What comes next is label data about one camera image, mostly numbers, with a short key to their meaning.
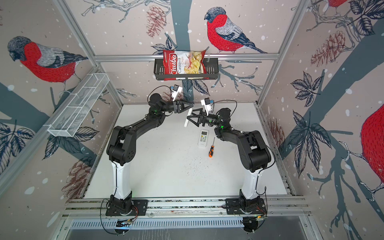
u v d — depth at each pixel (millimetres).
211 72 928
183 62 876
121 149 551
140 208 728
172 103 748
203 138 990
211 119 778
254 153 512
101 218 698
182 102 764
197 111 835
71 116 730
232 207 728
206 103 758
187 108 763
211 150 930
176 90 762
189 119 764
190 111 767
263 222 698
